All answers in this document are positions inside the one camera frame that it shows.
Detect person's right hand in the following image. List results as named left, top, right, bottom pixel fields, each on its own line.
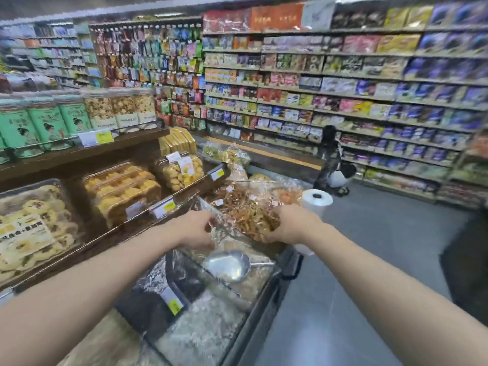
left=265, top=204, right=325, bottom=247

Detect pile of bagged snacks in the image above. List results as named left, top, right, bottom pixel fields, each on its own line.
left=201, top=142, right=306, bottom=210

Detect person's left forearm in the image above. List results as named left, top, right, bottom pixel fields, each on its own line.
left=0, top=219, right=180, bottom=366

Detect green printed canister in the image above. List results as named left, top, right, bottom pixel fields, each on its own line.
left=0, top=99, right=43, bottom=159
left=27, top=96, right=75, bottom=151
left=57, top=93, right=94, bottom=136

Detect clear box of flower cookies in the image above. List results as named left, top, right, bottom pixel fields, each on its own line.
left=0, top=179, right=85, bottom=283

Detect black display stand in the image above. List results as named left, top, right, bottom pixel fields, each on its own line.
left=439, top=211, right=488, bottom=327

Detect clear plastic bag of snacks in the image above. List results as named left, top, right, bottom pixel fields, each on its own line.
left=192, top=178, right=290, bottom=248

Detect person's right forearm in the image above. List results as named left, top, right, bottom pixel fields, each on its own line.
left=308, top=219, right=488, bottom=366

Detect rack of hanging snack packets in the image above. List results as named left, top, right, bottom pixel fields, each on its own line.
left=89, top=18, right=207, bottom=131

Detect dark wooden display shelf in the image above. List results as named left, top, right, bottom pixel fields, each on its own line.
left=0, top=127, right=231, bottom=295

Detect white plastic bag roll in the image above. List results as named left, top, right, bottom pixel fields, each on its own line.
left=294, top=188, right=334, bottom=256

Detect bulk food bin with clear lid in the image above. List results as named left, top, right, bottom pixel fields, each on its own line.
left=114, top=232, right=303, bottom=366

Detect clear box of round cookies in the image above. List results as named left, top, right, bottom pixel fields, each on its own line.
left=154, top=152, right=207, bottom=193

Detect clear box of yellow pastries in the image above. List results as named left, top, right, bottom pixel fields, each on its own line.
left=83, top=161, right=163, bottom=230

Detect person's left hand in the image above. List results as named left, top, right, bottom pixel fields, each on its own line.
left=172, top=212, right=220, bottom=250

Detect stack of yellow packets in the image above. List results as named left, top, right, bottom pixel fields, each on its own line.
left=158, top=127, right=198, bottom=157

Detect wall shelving of snack packets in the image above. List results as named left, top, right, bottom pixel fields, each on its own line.
left=201, top=0, right=488, bottom=210

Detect distant shelving of goods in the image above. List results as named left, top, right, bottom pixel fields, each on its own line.
left=0, top=22, right=100, bottom=93

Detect metal scoop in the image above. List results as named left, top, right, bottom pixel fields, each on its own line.
left=203, top=250, right=276, bottom=283

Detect clear jar of cookies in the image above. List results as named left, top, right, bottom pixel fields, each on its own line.
left=82, top=89, right=119, bottom=131
left=133, top=87, right=158, bottom=130
left=111, top=88, right=140, bottom=128

